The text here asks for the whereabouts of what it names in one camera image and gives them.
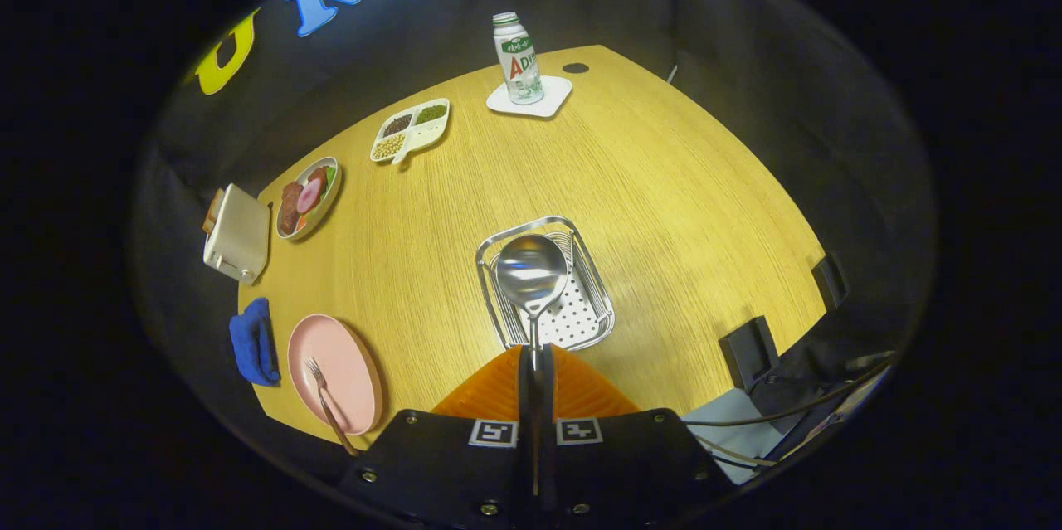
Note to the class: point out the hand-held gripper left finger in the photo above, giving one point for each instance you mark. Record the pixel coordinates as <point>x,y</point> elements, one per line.
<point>524,406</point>

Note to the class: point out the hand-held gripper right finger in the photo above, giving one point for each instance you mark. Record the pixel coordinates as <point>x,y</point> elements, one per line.
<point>548,406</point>

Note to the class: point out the metal spoon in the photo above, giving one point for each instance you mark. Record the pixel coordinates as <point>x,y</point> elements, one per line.
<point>531,269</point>

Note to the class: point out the metal fork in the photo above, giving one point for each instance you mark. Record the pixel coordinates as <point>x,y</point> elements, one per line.
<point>315,372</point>

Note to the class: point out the pink plate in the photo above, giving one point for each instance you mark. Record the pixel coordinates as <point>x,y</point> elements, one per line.
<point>348,364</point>

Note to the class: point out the black block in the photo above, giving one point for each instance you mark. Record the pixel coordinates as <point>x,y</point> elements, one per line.
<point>830,281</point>
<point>749,352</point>

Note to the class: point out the blue towel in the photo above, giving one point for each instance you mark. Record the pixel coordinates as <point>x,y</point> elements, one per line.
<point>253,343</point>

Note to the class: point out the white plate with food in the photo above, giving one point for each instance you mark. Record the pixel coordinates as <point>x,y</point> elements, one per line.
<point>328,203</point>

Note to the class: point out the white divided dish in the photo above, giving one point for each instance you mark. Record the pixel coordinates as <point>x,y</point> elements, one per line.
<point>415,137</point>

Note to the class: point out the pile of yellow soybeans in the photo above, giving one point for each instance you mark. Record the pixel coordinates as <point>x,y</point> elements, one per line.
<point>387,147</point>

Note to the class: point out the green lettuce leaf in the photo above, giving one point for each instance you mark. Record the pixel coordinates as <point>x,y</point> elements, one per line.
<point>330,177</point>

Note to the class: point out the pink ham slice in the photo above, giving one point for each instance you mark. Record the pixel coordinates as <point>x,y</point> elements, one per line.
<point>309,196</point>

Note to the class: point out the brown meat piece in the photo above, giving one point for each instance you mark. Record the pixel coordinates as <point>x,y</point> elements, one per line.
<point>318,176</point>
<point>289,211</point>

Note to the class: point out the white square coaster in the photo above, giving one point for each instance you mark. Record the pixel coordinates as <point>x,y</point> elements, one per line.
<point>553,99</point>

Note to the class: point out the pile of green beans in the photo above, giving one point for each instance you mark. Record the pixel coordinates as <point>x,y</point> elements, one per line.
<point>431,113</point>

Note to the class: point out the pile of dark red beans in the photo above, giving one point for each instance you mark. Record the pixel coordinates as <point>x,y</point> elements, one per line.
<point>397,125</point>

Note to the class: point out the white toaster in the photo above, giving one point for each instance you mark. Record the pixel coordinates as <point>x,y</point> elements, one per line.
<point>241,235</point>

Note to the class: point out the black table grommet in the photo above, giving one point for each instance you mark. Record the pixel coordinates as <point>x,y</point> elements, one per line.
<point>575,67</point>

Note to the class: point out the white bottle with green label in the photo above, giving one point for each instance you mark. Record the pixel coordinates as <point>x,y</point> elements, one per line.
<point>516,57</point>

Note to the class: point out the brown toast slice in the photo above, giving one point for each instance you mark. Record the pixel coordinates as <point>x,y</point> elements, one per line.
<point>213,211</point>

